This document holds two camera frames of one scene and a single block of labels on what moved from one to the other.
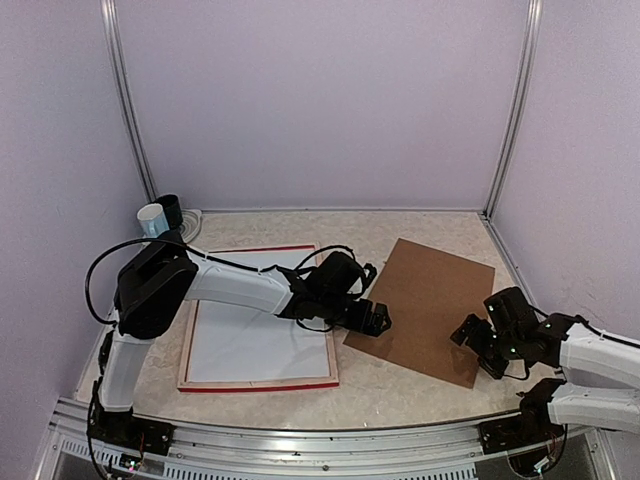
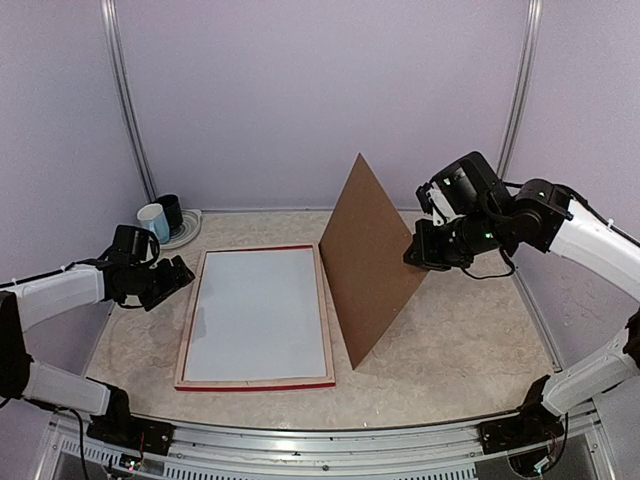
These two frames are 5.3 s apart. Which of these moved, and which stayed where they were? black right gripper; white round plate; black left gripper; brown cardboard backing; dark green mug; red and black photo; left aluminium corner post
Moved: black right gripper; black left gripper; brown cardboard backing
Stayed: dark green mug; red and black photo; left aluminium corner post; white round plate
